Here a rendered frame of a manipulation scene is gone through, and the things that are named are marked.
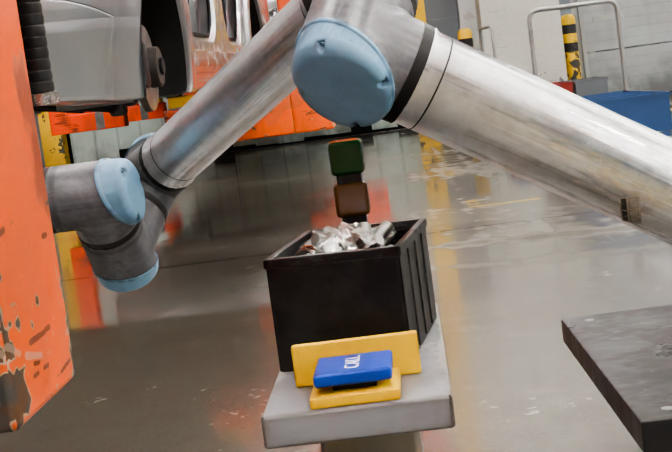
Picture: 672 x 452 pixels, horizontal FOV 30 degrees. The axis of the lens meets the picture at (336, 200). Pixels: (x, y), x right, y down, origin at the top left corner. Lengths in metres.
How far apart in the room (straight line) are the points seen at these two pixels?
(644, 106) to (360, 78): 5.66
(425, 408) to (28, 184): 0.39
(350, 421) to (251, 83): 0.62
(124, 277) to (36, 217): 0.78
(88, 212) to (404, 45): 0.55
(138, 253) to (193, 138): 0.18
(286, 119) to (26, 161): 4.09
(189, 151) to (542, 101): 0.56
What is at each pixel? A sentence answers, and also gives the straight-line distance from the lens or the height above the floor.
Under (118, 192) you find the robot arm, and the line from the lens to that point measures 1.67.
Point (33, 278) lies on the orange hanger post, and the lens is 0.98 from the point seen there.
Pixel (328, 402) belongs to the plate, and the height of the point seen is 0.46.
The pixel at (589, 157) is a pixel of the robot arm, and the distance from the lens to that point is 1.39.
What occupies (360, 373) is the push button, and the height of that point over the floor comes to 0.48.
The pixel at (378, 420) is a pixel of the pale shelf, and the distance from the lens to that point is 1.11.
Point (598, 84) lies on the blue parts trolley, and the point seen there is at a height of 0.35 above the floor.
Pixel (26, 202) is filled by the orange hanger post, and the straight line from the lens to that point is 0.99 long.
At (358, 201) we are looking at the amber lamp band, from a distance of 1.47.
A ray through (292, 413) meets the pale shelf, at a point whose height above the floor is 0.45.
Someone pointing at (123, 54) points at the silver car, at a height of 0.89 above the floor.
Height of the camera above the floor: 0.74
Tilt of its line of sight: 6 degrees down
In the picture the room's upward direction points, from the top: 8 degrees counter-clockwise
